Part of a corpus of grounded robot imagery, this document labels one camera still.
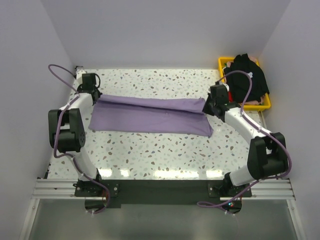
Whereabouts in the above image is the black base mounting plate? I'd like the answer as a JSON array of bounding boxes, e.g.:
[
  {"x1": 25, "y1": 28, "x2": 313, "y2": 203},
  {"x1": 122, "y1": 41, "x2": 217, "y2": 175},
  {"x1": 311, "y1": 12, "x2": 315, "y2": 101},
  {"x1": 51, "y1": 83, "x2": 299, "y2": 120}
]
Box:
[{"x1": 73, "y1": 179, "x2": 249, "y2": 210}]

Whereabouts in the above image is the aluminium frame rail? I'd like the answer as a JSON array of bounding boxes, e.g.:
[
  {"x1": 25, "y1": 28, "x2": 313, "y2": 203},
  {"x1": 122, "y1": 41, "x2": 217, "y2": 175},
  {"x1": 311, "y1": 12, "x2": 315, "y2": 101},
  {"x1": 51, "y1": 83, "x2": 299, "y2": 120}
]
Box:
[{"x1": 31, "y1": 179, "x2": 296, "y2": 200}]

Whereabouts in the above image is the pink garment in bin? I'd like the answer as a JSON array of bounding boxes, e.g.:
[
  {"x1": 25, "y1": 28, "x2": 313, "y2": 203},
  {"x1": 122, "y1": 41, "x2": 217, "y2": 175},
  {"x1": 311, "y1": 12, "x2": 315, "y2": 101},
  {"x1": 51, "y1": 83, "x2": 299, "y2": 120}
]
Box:
[{"x1": 245, "y1": 95, "x2": 265, "y2": 106}]

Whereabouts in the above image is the red garment in bin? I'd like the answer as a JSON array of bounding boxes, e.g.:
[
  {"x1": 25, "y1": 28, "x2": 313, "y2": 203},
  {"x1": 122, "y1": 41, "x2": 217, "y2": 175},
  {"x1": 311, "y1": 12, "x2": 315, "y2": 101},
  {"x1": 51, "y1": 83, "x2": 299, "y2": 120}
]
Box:
[{"x1": 228, "y1": 91, "x2": 234, "y2": 102}]

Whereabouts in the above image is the purple t-shirt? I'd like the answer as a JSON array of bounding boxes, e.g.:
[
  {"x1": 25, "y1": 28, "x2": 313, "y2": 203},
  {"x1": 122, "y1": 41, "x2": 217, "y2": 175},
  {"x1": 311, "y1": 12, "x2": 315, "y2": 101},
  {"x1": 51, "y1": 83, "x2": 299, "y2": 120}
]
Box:
[{"x1": 89, "y1": 94, "x2": 213, "y2": 137}]

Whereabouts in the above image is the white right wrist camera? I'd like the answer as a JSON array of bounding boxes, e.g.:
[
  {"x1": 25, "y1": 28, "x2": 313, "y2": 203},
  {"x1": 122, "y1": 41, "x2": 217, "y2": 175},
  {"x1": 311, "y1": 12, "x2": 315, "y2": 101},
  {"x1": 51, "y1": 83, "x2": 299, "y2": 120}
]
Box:
[{"x1": 222, "y1": 83, "x2": 230, "y2": 92}]

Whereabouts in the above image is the black t-shirt in bin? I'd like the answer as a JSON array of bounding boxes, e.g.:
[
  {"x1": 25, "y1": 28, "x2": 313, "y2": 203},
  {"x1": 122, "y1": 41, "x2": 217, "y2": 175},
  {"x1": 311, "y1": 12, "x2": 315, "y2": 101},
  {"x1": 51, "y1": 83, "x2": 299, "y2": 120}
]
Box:
[{"x1": 223, "y1": 53, "x2": 270, "y2": 104}]

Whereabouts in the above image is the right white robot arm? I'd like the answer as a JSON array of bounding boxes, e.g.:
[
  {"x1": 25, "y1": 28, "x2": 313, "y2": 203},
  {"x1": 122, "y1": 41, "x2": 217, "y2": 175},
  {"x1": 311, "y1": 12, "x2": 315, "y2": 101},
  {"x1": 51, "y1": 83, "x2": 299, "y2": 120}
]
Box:
[{"x1": 202, "y1": 85, "x2": 290, "y2": 197}]

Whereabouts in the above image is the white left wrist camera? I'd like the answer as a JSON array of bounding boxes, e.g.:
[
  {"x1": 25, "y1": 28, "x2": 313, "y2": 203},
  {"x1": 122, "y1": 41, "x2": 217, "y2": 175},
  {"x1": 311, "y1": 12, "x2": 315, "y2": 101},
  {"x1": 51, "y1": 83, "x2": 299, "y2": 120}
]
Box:
[{"x1": 75, "y1": 74, "x2": 83, "y2": 86}]

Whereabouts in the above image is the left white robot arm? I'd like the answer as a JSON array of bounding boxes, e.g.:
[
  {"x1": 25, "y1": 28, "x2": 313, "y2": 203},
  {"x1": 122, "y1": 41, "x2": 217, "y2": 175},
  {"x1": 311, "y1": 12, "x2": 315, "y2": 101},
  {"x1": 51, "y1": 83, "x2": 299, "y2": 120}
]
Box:
[{"x1": 48, "y1": 72, "x2": 104, "y2": 196}]

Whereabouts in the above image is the yellow plastic bin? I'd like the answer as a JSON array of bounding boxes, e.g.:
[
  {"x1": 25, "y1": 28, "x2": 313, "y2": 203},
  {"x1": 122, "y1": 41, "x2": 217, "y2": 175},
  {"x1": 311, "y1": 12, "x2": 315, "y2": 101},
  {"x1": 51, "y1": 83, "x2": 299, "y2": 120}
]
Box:
[{"x1": 217, "y1": 56, "x2": 272, "y2": 112}]

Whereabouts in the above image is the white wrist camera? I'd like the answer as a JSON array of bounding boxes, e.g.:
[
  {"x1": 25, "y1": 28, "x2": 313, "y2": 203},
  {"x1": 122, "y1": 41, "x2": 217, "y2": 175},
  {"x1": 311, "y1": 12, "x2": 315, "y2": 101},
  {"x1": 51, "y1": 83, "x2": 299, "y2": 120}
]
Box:
[
  {"x1": 222, "y1": 83, "x2": 230, "y2": 92},
  {"x1": 75, "y1": 74, "x2": 83, "y2": 86}
]

